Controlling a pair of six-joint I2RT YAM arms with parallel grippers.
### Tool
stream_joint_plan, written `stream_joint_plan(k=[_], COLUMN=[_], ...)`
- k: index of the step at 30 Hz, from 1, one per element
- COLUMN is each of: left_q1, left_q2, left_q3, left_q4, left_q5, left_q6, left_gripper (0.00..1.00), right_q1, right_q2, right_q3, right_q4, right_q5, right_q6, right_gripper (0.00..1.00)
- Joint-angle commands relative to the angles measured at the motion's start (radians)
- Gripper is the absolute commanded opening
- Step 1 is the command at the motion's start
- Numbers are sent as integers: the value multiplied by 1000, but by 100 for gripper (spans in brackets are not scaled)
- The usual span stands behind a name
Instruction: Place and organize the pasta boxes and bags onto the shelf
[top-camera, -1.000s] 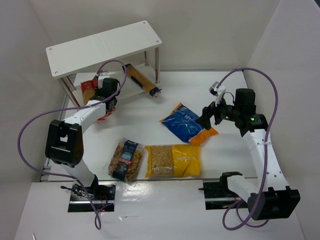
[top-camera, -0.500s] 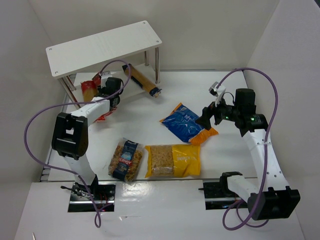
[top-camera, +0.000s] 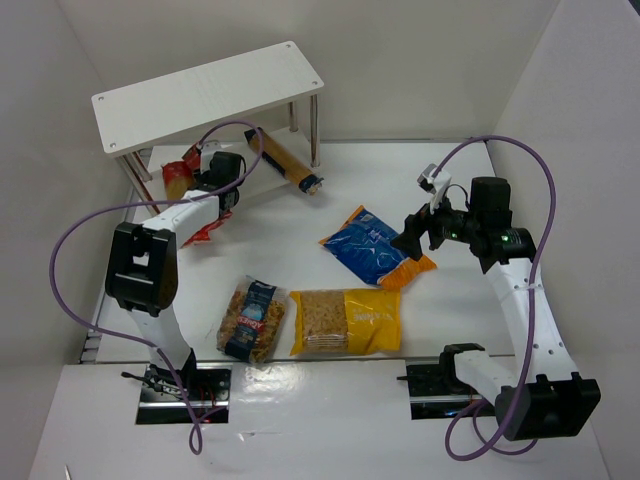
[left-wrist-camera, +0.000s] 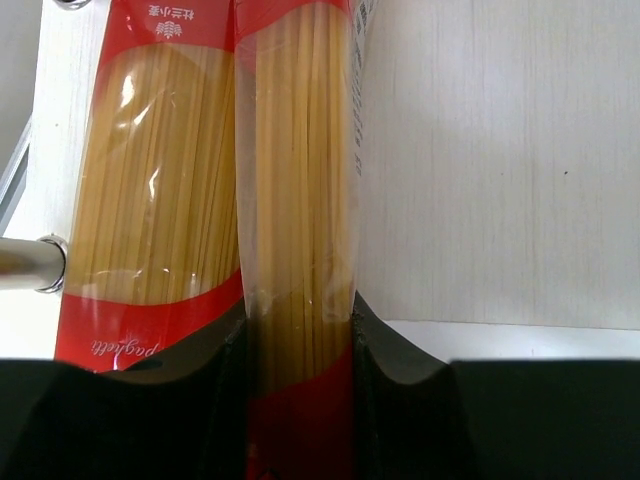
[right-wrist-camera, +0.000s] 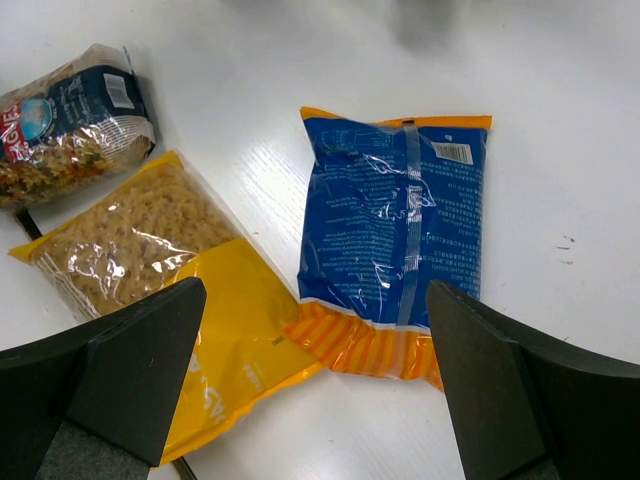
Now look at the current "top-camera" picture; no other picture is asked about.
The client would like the red spaghetti pack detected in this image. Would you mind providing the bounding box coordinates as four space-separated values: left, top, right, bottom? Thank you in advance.
184 161 239 245
161 160 195 201

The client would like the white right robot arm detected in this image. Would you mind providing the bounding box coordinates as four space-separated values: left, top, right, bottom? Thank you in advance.
392 173 601 441

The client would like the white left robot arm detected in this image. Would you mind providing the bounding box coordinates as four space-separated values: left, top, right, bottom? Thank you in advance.
105 150 246 385

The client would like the brown spaghetti pack on shelf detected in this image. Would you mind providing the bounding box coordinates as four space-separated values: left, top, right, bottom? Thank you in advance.
244 127 323 196

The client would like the blue orange pasta bag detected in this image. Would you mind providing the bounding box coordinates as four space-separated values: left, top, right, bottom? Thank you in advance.
319 205 437 290

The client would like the white two-tier shelf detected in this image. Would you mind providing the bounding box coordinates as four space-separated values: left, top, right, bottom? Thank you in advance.
91 40 324 202

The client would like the yellow macaroni bag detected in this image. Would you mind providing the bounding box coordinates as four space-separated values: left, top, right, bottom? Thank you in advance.
290 289 402 356

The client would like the Agnesi tricolour fusilli bag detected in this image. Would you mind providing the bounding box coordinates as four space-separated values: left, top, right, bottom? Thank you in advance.
216 276 288 364

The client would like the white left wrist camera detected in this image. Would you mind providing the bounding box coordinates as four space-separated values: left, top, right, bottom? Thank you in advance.
199 140 221 172

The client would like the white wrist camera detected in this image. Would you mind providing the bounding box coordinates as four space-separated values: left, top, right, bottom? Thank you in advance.
199 140 221 172
417 163 451 213

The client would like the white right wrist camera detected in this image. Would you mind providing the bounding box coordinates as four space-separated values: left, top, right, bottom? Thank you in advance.
417 163 451 213

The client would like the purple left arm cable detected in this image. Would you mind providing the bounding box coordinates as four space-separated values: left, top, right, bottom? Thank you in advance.
48 120 265 455

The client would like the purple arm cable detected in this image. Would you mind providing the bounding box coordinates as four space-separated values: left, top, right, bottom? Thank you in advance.
48 120 265 455
432 134 559 461

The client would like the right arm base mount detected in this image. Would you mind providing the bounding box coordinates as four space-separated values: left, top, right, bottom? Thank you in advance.
397 362 481 420

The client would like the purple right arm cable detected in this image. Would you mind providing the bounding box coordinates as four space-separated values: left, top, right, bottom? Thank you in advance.
432 134 559 461

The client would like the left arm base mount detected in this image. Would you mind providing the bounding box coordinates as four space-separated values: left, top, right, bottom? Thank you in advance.
121 363 232 425

